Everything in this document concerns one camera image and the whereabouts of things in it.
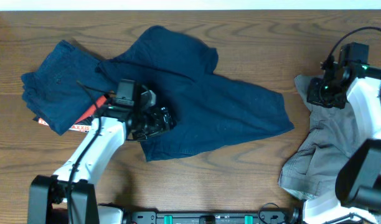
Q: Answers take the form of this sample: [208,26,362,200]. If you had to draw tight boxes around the navy blue shorts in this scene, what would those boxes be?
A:
[98,26,293,161]

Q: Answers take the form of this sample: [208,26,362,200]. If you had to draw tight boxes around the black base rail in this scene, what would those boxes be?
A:
[96,203,303,224]

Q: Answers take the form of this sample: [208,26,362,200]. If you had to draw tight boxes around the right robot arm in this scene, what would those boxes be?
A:
[302,42,381,223]

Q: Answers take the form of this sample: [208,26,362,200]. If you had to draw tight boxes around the grey shorts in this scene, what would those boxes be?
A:
[278,75,362,200]

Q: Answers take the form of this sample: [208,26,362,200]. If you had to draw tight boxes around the folded navy shorts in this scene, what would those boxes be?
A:
[21,40,116,135]

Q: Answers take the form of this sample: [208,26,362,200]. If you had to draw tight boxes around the folded red black garment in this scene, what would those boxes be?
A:
[33,95,109,133]

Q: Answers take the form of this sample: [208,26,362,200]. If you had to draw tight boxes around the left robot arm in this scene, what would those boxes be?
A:
[27,79,176,223]

